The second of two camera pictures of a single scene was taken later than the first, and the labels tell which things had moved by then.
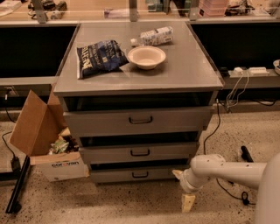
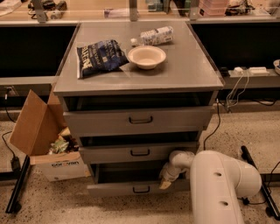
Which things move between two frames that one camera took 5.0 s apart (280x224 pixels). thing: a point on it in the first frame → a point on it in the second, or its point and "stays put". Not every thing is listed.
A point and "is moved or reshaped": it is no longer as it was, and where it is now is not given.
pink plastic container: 212,8 stays put
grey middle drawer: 138,152 stays put
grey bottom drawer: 134,175 is moved or reshaped
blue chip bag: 99,58 stays put
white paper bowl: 146,57 stays put
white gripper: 185,182 → 168,174
